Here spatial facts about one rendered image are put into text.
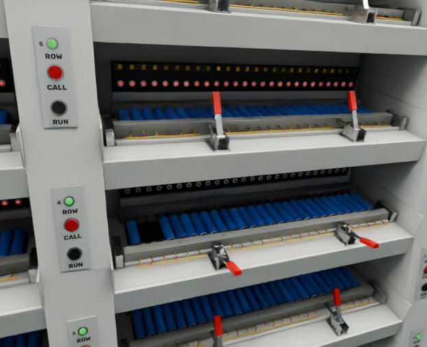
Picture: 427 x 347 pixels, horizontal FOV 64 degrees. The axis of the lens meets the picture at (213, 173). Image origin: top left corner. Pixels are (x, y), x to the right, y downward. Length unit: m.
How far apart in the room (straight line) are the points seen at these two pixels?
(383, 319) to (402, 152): 0.38
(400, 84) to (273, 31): 0.36
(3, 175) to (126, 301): 0.25
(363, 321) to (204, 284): 0.41
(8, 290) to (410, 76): 0.81
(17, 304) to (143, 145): 0.29
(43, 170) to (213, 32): 0.30
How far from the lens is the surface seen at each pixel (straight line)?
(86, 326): 0.59
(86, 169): 0.50
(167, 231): 0.64
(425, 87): 0.80
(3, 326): 0.60
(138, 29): 0.51
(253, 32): 0.56
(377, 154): 0.72
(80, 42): 0.49
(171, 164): 0.51
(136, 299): 0.59
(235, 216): 0.69
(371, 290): 0.92
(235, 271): 0.54
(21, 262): 0.62
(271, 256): 0.65
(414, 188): 0.82
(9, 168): 0.51
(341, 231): 0.73
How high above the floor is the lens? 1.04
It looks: 13 degrees down
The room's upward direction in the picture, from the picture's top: straight up
